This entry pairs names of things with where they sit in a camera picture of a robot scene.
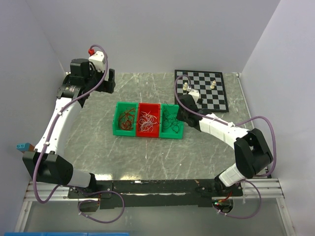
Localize red cable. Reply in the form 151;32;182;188
118;107;137;131

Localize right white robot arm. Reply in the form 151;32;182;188
177;94;274;196

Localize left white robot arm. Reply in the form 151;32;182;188
23;51;115;198

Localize right green plastic bin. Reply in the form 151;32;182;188
159;103;184;139

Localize green plastic bin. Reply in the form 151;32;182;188
159;103;184;139
112;102;138;137

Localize right cream chess piece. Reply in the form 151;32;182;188
210;80;217;89

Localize left green plastic bin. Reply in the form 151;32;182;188
112;102;138;137

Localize black and white chessboard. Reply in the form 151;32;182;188
175;70;229;113

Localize red plastic bin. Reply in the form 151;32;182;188
136;103;160;138

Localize blue and orange toy block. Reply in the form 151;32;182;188
16;143;34;153

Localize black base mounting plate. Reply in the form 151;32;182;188
68;179;243;209

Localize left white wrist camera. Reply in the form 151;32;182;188
88;48;107;72

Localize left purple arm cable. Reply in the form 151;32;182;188
33;44;126;224

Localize aluminium frame rail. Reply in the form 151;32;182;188
14;178;295;236

